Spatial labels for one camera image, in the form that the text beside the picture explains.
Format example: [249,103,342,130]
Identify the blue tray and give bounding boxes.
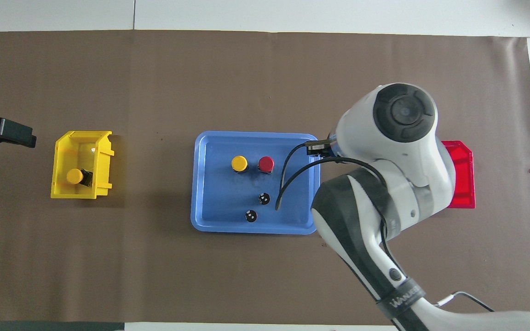
[190,131,322,236]

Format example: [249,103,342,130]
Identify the red bin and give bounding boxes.
[440,140,476,209]

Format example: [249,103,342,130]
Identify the yellow bin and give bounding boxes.
[51,131,115,200]

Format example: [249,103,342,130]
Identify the black cable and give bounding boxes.
[275,140,391,244]
[434,291,496,314]

